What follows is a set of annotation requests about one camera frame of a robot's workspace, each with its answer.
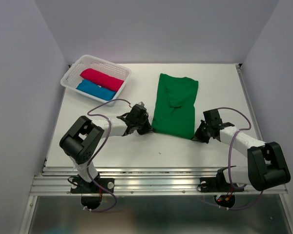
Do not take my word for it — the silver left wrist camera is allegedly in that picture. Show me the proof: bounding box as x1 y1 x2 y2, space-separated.
137 102 145 107

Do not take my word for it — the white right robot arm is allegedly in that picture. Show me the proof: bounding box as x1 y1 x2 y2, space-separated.
193 109 291 193

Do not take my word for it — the green t shirt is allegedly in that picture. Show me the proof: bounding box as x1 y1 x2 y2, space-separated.
152 73 199 139

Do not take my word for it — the aluminium frame rail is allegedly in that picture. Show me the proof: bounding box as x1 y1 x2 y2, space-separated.
29 167 289 195

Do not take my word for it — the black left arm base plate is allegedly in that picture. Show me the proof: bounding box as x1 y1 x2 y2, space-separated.
67 176 115 194

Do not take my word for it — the white perforated plastic basket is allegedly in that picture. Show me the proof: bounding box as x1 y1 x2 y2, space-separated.
60 55 131 103

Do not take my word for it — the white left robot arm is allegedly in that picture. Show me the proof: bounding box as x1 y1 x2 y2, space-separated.
59 102 153 192

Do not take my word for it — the rolled red t shirt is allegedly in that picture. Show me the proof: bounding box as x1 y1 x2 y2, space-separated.
80 68 124 92

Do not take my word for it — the rolled blue t shirt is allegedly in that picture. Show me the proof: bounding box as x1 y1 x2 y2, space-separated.
76 79 116 101

